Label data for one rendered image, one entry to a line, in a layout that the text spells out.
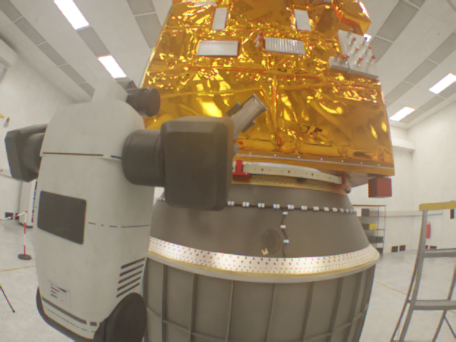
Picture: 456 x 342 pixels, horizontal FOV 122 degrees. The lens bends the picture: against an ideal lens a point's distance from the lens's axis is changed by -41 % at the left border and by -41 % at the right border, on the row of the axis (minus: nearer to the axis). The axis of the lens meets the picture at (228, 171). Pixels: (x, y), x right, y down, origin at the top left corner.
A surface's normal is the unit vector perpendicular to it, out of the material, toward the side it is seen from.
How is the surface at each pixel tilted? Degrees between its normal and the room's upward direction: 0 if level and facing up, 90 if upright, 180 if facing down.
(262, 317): 90
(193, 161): 120
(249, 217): 62
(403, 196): 90
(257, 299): 90
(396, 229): 90
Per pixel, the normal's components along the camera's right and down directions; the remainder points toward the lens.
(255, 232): -0.07, -0.64
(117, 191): 0.78, -0.06
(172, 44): -0.07, -0.17
